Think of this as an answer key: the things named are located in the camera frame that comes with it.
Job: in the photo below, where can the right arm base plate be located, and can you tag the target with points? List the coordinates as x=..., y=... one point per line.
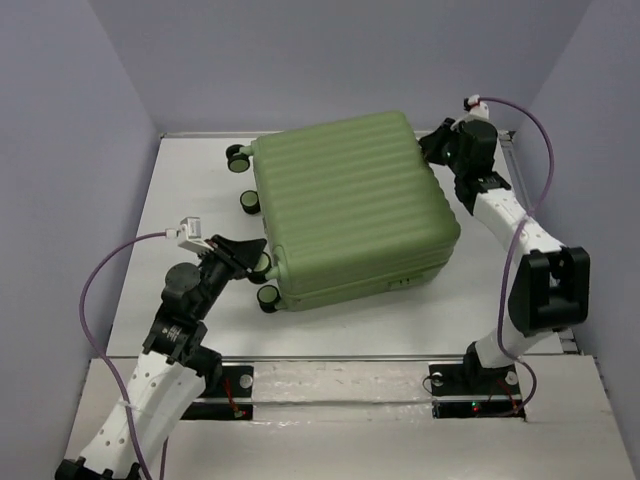
x=457, y=395

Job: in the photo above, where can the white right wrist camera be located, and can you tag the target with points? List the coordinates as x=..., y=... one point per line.
x=474, y=109

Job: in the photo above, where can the green hard-shell suitcase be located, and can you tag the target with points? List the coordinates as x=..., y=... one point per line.
x=349, y=208

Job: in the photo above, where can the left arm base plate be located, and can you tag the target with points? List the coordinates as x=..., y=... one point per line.
x=229, y=400

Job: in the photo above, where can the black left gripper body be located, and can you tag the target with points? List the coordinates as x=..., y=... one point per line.
x=220, y=268

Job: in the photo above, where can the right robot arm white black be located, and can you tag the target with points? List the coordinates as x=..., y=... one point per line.
x=550, y=290

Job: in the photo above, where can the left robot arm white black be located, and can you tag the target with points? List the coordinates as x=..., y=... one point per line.
x=174, y=367

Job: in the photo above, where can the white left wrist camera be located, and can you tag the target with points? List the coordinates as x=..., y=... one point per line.
x=190, y=236

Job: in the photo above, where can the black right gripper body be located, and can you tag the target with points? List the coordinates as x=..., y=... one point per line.
x=443, y=149

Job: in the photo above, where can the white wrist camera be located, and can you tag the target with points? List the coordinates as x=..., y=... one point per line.
x=190, y=236
x=474, y=109

